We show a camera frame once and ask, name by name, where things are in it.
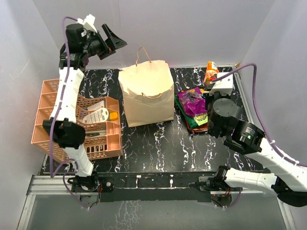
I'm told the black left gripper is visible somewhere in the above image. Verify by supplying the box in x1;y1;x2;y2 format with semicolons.
82;25;127;60

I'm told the brown paper bag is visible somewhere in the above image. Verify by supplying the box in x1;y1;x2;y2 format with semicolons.
118;59;175;127

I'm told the purple snack packet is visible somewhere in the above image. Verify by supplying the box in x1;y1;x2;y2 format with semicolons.
177;87;207;117

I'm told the orange candy packet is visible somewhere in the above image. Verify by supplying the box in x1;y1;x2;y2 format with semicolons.
203;61;219;85

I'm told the green real cookies bag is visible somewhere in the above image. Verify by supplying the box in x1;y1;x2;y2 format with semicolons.
175;94;198;129

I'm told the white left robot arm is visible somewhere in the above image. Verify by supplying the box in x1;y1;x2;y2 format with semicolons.
43;22;127;191

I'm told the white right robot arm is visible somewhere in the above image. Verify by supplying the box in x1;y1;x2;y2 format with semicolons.
205;98;307;207

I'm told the white tube with label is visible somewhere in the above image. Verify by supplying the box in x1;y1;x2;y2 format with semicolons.
82;107;109;124

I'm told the yellow bottle cap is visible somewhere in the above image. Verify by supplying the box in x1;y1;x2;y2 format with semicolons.
108;112;118;121

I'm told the orange plastic organizer basket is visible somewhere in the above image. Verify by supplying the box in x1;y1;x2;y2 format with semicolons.
31;79;123;160

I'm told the yellow green sour candy packet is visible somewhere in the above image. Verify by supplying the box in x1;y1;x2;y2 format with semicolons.
194;113;208;126

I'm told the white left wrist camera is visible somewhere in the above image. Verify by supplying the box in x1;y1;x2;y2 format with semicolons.
77;14;97;33

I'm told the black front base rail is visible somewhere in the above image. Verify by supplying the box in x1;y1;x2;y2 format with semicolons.
98;172;214;202

